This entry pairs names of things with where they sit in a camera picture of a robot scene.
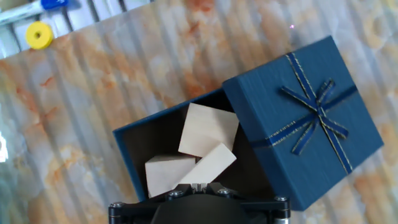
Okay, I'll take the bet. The light wooden cube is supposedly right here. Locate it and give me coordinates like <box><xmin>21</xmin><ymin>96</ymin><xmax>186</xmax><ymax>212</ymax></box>
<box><xmin>177</xmin><ymin>102</ymin><xmax>240</xmax><ymax>158</ymax></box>
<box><xmin>144</xmin><ymin>154</ymin><xmax>197</xmax><ymax>198</ymax></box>

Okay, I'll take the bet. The orange marble pattern mat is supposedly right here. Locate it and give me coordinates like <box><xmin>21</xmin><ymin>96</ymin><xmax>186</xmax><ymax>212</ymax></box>
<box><xmin>0</xmin><ymin>0</ymin><xmax>398</xmax><ymax>224</ymax></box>

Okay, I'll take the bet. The long wooden block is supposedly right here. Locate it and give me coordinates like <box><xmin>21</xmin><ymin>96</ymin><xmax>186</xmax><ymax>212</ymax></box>
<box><xmin>174</xmin><ymin>142</ymin><xmax>238</xmax><ymax>189</ymax></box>

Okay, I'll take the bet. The navy ribboned gift box lid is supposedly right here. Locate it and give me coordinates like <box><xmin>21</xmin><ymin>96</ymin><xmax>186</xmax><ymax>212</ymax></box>
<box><xmin>222</xmin><ymin>35</ymin><xmax>385</xmax><ymax>212</ymax></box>

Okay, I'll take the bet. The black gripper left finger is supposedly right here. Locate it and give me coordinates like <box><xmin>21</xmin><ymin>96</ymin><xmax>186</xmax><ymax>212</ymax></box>
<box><xmin>108</xmin><ymin>182</ymin><xmax>200</xmax><ymax>224</ymax></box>

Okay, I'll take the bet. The white marker blue cap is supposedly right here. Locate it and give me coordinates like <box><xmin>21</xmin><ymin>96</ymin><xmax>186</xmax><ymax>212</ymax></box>
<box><xmin>0</xmin><ymin>0</ymin><xmax>71</xmax><ymax>26</ymax></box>

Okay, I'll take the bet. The yellow ring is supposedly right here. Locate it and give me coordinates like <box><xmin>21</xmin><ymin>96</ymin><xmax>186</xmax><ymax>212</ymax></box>
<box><xmin>24</xmin><ymin>21</ymin><xmax>54</xmax><ymax>50</ymax></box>

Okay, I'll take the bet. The navy gift box base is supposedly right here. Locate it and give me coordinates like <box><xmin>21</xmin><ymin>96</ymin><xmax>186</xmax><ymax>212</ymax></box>
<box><xmin>112</xmin><ymin>88</ymin><xmax>276</xmax><ymax>203</ymax></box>

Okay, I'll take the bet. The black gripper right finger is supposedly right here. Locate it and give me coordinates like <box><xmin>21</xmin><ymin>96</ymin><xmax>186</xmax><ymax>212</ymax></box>
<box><xmin>198</xmin><ymin>182</ymin><xmax>292</xmax><ymax>224</ymax></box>

